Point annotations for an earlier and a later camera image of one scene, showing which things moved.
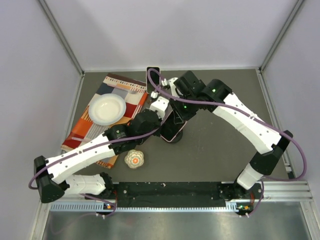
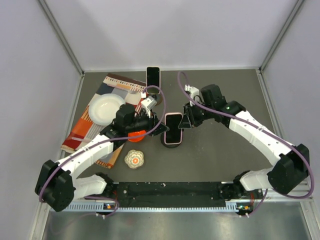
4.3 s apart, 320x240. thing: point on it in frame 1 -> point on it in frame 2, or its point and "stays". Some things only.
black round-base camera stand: [178, 137] -> [170, 146]
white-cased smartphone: [155, 75] stays
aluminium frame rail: [273, 192] stays
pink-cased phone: [173, 125] stays
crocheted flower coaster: [134, 158] stays
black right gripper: [186, 117] -> [188, 120]
